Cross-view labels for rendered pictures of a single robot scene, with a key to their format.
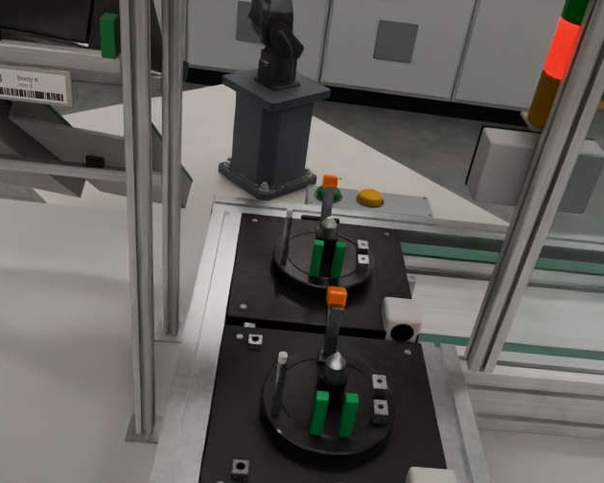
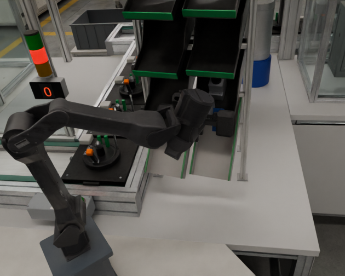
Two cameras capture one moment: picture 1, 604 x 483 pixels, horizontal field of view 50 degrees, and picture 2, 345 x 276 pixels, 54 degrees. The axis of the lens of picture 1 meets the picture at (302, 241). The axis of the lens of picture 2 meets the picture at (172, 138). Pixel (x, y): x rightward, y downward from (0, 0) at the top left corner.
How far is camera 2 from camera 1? 1.69 m
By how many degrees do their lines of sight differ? 107
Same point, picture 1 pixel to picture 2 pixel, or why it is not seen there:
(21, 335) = not seen: hidden behind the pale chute
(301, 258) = (109, 151)
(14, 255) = (225, 205)
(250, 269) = (128, 154)
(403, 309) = (85, 136)
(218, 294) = (141, 149)
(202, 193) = (138, 263)
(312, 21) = not seen: outside the picture
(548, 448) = not seen: hidden behind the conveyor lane
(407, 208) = (42, 197)
